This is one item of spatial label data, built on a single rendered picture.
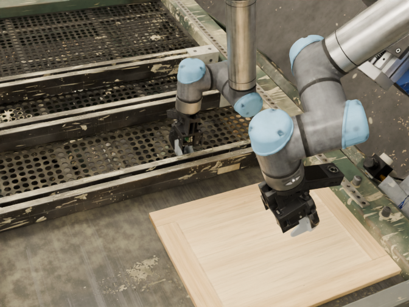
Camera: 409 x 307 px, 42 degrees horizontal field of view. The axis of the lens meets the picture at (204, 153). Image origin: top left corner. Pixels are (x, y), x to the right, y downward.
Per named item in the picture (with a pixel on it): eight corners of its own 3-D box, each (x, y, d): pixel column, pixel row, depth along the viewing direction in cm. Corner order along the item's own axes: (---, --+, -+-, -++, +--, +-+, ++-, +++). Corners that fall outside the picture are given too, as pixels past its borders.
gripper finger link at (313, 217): (302, 218, 112) (295, 195, 106) (309, 214, 112) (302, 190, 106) (314, 234, 109) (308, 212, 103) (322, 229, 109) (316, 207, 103)
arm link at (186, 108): (171, 91, 157) (197, 86, 160) (171, 103, 160) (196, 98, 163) (182, 105, 152) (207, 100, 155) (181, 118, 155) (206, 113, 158)
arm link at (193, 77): (213, 67, 148) (185, 73, 145) (209, 100, 155) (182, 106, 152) (201, 53, 153) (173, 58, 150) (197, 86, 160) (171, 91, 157)
